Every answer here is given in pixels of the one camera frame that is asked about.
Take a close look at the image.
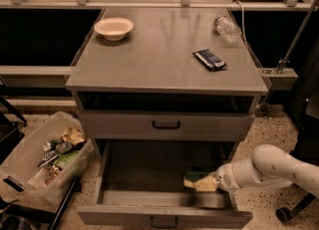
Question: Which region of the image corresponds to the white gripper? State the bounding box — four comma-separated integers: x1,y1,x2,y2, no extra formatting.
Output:
193,163,243,193

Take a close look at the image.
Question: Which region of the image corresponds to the green and yellow sponge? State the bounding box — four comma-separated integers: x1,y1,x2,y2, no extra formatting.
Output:
183,171,208,189

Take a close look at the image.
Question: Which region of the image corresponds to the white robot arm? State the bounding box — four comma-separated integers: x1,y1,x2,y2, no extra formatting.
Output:
193,144,319,197

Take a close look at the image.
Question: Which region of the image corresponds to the open grey lower drawer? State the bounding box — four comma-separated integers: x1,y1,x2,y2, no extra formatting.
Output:
78,139,252,230

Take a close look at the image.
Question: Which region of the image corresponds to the closed grey upper drawer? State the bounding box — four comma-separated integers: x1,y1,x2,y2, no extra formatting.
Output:
79,111,255,141

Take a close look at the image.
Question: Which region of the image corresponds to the grey drawer cabinet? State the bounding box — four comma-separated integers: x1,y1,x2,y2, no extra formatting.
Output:
64,6,269,142

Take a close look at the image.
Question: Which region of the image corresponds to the black office chair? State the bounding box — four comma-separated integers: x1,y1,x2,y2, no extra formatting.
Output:
275,41,319,223

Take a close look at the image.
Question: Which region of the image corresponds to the crumpled tan wrapper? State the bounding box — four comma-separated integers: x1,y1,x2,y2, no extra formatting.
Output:
61,126,85,146

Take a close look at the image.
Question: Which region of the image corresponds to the green snack bag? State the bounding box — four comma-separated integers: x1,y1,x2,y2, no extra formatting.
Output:
54,150,78,169

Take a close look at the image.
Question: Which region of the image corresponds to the clear plastic bottle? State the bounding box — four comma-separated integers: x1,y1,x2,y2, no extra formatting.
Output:
213,15,241,43

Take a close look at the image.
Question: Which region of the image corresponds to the clear plastic bin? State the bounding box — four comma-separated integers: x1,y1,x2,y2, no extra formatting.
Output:
1,112,93,204

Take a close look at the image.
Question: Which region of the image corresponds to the white bowl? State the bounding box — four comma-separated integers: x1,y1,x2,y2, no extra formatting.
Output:
94,18,134,42

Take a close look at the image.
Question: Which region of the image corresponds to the white cable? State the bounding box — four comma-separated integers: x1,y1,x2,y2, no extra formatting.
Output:
234,0,247,44

